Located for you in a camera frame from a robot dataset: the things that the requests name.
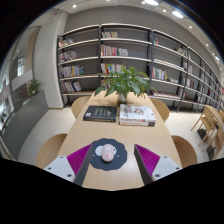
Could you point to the green potted plant white pot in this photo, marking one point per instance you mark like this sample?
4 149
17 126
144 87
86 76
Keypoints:
125 81

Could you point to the brown-spined book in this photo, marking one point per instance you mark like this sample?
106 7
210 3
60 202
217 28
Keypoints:
136 123

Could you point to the group of slatted wooden chairs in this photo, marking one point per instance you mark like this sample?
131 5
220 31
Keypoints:
210 121

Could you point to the pink computer mouse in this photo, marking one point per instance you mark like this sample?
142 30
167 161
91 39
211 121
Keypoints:
108 153

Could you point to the grey bookshelf unit with books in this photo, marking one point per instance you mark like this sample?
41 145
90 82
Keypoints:
133 46

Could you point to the group of ceiling lights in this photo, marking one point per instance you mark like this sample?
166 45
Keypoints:
177 14

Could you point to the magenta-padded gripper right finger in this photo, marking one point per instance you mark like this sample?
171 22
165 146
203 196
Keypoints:
165 166

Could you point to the black hardcover book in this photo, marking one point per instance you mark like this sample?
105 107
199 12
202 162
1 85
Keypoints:
100 113

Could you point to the dark cartoon-face mouse pad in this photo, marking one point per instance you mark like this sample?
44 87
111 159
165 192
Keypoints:
120 158

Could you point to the white illustrated-cover book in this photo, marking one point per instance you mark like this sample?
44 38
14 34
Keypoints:
136 112

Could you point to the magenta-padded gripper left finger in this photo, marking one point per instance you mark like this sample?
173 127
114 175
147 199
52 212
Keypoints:
61 166

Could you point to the small leafy floor plant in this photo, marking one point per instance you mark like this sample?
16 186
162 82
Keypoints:
34 86

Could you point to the round-backed wooden chair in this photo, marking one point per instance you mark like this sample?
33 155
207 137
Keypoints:
160 109
80 106
50 150
185 150

